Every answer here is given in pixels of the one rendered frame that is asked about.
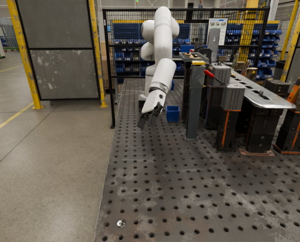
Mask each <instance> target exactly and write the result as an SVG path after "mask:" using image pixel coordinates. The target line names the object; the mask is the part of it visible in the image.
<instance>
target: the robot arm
mask: <svg viewBox="0 0 300 242"><path fill-rule="evenodd" d="M141 34H142V36H143V38H144V39H145V40H146V41H148V42H147V43H146V44H144V45H143V46H142V48H141V50H140V56H141V58H142V59H144V60H146V61H155V64H154V65H152V66H149V67H147V68H146V77H145V91H144V92H143V93H142V95H140V97H141V98H143V99H146V101H145V104H144V106H143V109H142V111H141V115H140V117H139V121H138V124H137V127H139V128H141V129H143V128H144V125H145V123H146V119H147V117H148V116H149V120H148V123H147V124H148V125H149V126H151V127H154V126H155V123H156V120H157V118H158V116H159V115H160V114H161V112H162V109H163V105H164V102H165V96H166V95H167V93H168V92H169V91H170V89H171V87H172V78H173V75H174V73H175V69H176V64H175V62H173V61H172V39H174V38H176V37H177V36H178V35H179V25H178V23H177V21H176V20H175V19H174V18H173V17H172V16H171V12H170V10H169V9H168V8H167V7H164V6H162V7H160V8H159V9H158V10H157V11H156V13H155V15H154V20H147V21H145V22H144V23H143V24H142V26H141ZM146 113H147V114H146ZM144 115H145V116H146V117H145V116H144Z"/></svg>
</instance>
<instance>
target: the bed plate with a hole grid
mask: <svg viewBox="0 0 300 242"><path fill-rule="evenodd" d="M172 81H174V90H170V91H169V92H168V93H167V95H166V96H165V104H164V109H165V110H163V111H162V112H161V114H160V115H159V116H158V118H157V120H156V123H155V126H154V127H151V126H149V125H148V124H147V123H148V120H149V116H148V117H147V119H146V123H145V125H144V128H143V129H141V128H139V127H137V124H138V121H139V117H140V115H141V111H139V110H138V94H142V93H143V92H144V91H145V78H125V79H124V83H123V88H122V93H121V98H120V103H119V109H118V113H117V118H116V124H115V129H114V135H113V139H112V145H111V150H110V152H111V153H110V157H109V160H108V165H107V170H106V172H107V174H106V176H105V180H104V186H103V190H102V195H101V196H102V198H101V201H100V207H99V212H98V217H97V222H96V227H95V232H94V239H93V242H300V155H298V154H289V155H287V154H280V153H278V152H277V151H276V150H274V149H273V146H272V145H274V144H275V143H276V140H277V137H274V138H273V141H272V144H271V148H270V150H271V151H272V152H273V153H274V154H275V157H262V156H243V155H241V154H240V152H239V151H238V149H239V148H245V146H242V145H240V143H239V142H238V140H244V139H245V137H238V136H235V138H234V142H233V147H232V148H233V150H234V151H235V152H232V153H230V152H225V151H216V148H215V147H214V146H213V145H212V143H214V142H215V140H216V135H217V131H216V130H206V129H205V128H204V127H203V124H204V122H205V119H203V118H201V117H200V116H201V115H199V121H198V129H197V139H198V141H185V137H184V134H186V128H187V124H186V123H182V122H181V113H182V104H181V103H182V100H183V87H184V79H172ZM166 106H179V109H180V112H179V119H178V121H167V118H166Z"/></svg>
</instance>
